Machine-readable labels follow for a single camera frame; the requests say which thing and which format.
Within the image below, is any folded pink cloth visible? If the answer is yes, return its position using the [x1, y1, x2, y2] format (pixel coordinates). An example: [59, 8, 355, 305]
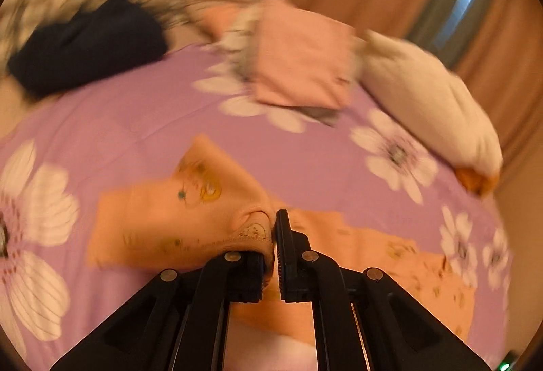
[250, 0, 359, 109]

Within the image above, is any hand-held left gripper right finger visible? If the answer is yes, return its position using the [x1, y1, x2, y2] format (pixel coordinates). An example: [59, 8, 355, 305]
[275, 209, 493, 371]

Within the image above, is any orange cartoon print shirt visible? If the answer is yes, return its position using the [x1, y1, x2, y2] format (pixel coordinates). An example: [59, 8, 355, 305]
[87, 134, 476, 348]

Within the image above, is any white pillow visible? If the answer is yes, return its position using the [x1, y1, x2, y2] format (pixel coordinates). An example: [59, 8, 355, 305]
[360, 30, 505, 198]

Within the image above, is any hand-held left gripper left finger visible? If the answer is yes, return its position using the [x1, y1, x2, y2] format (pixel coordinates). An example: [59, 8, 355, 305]
[50, 250, 274, 371]

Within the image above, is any purple floral bed sheet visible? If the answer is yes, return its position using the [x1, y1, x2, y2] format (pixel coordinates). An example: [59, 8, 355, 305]
[0, 44, 516, 371]

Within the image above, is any dark navy cloth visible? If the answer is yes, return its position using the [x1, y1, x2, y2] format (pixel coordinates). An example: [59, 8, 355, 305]
[6, 0, 168, 98]

